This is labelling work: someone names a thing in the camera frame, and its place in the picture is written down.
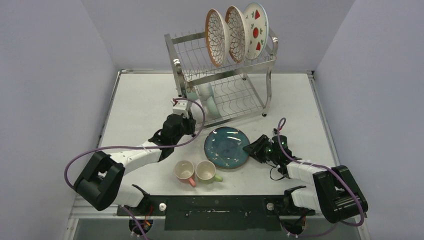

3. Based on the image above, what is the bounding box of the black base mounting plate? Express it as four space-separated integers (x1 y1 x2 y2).
128 195 316 231

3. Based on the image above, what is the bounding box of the aluminium right side rail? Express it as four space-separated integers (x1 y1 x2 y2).
306 70 349 195

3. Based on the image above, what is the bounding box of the aluminium rail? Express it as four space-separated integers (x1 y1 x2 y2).
70 197 363 240
306 70 349 195

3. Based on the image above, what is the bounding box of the brown rim flower plate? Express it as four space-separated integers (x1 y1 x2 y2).
225 5 250 63

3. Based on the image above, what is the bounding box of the stainless steel dish rack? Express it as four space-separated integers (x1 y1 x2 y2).
164 29 279 128

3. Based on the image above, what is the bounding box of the dark bottom plate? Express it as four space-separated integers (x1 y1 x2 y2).
203 126 250 170

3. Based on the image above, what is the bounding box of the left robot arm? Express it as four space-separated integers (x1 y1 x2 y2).
70 113 196 216

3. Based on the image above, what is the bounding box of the strawberry pattern top plate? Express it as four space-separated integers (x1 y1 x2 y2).
243 2 269 60

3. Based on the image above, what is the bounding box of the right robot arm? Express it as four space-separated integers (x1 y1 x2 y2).
243 134 369 224

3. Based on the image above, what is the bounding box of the aluminium front rail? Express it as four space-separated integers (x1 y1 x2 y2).
70 197 363 240

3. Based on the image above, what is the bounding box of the green handled cream mug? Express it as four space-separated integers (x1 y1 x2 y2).
195 160 224 185

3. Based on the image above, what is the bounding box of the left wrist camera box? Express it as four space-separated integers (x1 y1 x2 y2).
172 99 193 119

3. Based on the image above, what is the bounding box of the pink handled cream mug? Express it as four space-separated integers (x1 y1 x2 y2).
173 160 197 188

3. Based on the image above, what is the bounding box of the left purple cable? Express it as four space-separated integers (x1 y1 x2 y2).
63 97 207 240

